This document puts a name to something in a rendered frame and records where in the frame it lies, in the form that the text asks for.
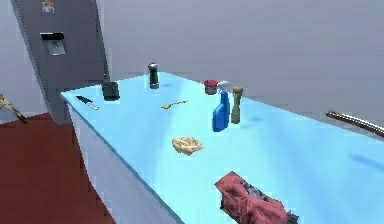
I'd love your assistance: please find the yellow brass spoon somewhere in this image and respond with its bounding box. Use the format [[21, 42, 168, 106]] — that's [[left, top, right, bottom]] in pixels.
[[161, 100, 189, 110]]

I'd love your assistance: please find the blue spray bottle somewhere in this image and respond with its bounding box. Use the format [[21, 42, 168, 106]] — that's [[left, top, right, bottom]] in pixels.
[[212, 80, 231, 133]]

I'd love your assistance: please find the red lidded jar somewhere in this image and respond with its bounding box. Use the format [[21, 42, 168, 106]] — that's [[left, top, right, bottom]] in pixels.
[[203, 79, 219, 96]]

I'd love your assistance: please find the beige crumpled cloth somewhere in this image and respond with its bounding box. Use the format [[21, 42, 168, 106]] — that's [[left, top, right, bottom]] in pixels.
[[171, 135, 205, 156]]

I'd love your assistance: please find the tan wooden pepper mill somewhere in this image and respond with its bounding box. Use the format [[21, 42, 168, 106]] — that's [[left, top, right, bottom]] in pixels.
[[230, 85, 244, 125]]

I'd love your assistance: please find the black pepper shaker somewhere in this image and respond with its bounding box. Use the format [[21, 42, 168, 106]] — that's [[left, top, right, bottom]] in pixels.
[[147, 62, 160, 90]]

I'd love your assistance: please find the dark green mug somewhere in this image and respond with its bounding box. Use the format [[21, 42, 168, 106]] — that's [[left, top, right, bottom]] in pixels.
[[101, 81, 121, 102]]

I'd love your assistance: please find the light blue kitchen counter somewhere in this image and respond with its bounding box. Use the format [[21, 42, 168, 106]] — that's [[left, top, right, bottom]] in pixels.
[[60, 71, 384, 224]]

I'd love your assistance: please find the red crumpled cloth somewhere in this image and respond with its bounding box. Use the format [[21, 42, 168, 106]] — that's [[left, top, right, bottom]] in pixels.
[[214, 171, 300, 224]]

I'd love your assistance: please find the grey fridge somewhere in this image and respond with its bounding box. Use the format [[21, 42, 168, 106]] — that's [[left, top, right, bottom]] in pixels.
[[10, 0, 111, 126]]

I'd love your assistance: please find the small fridge magnet picture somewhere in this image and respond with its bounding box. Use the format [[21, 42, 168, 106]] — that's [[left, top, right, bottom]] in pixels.
[[42, 0, 55, 14]]

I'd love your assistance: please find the wooden chair leg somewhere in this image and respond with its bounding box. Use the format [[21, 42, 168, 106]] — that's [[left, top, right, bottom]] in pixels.
[[0, 93, 29, 125]]

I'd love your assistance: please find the black handled kitchen knife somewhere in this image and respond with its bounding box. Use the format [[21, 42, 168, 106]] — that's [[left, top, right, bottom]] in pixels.
[[75, 95, 100, 111]]

